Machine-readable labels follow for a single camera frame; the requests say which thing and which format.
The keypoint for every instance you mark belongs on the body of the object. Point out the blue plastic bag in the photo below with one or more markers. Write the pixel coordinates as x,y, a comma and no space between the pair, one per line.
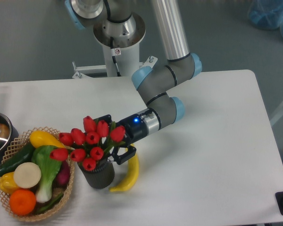
266,14

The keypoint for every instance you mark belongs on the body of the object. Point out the dark grey ribbed vase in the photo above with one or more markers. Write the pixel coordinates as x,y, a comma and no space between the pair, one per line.
101,177

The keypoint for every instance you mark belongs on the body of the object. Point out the purple toy sweet potato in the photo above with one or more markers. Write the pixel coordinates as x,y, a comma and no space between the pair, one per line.
63,176

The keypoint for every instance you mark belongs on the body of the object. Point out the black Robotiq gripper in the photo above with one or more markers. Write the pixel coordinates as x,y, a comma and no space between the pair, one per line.
135,130

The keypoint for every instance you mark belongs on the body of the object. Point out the green toy bok choy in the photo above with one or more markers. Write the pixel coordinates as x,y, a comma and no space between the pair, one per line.
49,169

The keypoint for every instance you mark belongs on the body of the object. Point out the orange toy tangerine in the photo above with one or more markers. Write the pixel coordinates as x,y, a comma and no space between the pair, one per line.
22,202

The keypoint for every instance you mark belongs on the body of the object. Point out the white round toy slice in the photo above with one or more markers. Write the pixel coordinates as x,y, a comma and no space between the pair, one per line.
27,175

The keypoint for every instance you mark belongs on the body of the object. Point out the yellow toy banana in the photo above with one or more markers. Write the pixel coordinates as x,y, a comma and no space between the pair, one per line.
131,177

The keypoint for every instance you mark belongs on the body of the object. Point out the green toy bean pod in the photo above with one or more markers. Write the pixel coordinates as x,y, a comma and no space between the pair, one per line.
49,205

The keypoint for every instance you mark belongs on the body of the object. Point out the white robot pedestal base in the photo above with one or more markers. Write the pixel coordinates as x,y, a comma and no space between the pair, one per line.
121,48

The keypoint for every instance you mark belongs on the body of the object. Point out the yellow toy squash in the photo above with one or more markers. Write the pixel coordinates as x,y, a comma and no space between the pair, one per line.
40,138

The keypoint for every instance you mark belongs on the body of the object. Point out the yellow toy bell pepper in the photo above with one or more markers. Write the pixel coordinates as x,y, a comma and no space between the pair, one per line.
7,183

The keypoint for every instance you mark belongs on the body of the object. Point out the red tulip bouquet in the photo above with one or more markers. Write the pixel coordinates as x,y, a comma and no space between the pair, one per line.
91,145

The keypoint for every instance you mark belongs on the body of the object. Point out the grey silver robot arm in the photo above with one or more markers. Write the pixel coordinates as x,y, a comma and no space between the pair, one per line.
152,84

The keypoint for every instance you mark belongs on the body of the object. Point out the woven wicker basket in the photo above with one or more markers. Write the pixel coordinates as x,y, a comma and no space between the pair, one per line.
15,146

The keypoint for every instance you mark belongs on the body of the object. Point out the green toy cucumber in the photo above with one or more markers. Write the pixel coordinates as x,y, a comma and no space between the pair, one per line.
22,156

